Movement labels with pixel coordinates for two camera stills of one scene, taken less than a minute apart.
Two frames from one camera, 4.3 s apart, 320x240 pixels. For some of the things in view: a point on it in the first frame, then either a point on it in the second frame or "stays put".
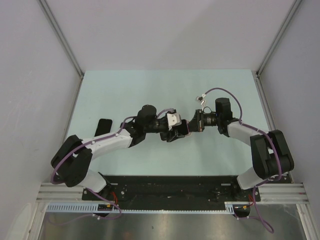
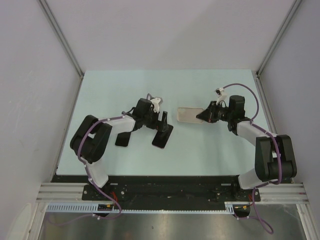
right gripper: [196, 124] -> [208, 115]
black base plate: [172, 192] stays put
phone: [184, 128] -> [188, 114]
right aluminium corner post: [278, 37] stays put
